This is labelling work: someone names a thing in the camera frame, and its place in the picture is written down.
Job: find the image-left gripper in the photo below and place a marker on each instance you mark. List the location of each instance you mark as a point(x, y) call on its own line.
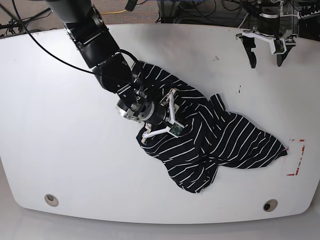
point(163, 118)

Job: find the red tape corner marks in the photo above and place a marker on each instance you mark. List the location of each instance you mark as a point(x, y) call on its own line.
point(295, 153)

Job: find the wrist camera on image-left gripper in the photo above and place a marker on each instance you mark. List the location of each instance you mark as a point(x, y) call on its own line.
point(175, 130)

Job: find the navy white striped T-shirt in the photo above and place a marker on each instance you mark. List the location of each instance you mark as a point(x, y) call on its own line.
point(211, 137)

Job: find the white power strip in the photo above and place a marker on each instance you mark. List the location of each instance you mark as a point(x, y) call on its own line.
point(309, 11)

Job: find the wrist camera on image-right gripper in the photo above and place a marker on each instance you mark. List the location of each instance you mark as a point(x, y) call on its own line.
point(280, 47)

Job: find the left table cable grommet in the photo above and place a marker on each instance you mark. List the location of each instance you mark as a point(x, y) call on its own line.
point(51, 200)

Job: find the aluminium frame base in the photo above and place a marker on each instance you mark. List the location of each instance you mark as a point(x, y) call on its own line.
point(178, 11)

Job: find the right table cable grommet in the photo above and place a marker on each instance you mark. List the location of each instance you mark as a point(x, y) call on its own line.
point(270, 205)

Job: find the table cable grommet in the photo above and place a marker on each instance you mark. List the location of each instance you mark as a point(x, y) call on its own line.
point(270, 205)
point(51, 200)

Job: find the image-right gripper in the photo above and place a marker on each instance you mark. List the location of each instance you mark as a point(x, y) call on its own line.
point(248, 38)

